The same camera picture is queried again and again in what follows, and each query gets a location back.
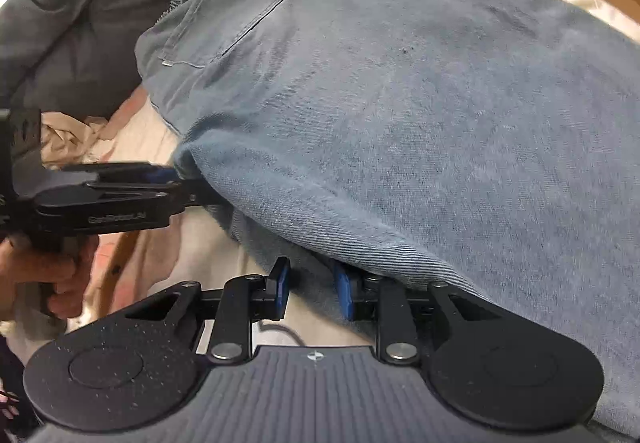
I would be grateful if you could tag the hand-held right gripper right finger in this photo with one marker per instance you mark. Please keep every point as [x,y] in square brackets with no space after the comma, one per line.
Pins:
[345,293]

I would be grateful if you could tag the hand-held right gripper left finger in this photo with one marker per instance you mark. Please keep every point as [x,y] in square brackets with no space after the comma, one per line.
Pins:
[282,285]

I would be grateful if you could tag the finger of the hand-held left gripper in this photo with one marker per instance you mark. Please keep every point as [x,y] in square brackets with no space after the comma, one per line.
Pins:
[195,195]
[125,171]

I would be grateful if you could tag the person's left hand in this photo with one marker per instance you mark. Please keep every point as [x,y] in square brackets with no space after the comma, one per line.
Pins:
[65,273]

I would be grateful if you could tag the cream bear print bed sheet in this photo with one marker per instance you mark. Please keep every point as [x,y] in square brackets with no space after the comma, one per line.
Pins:
[210,248]

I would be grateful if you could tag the beige garment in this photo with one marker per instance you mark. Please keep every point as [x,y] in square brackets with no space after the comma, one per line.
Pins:
[70,138]

